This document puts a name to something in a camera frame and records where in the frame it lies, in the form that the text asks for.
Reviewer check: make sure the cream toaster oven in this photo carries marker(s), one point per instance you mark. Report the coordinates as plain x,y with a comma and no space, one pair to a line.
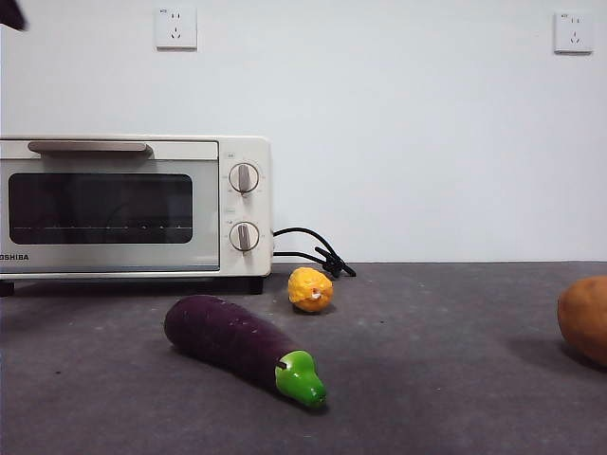
246,208

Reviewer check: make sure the white wall socket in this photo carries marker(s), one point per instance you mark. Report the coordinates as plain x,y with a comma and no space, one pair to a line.
176,28
574,33

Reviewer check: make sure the brown potato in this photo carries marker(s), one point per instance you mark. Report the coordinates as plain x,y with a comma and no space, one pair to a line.
585,322

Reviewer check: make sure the grey oven knob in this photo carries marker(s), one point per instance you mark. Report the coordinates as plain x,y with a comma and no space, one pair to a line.
244,178
244,237

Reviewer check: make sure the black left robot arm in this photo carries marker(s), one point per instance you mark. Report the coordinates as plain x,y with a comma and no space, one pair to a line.
12,13

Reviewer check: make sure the purple toy eggplant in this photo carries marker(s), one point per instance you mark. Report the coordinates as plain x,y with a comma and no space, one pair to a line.
227,336

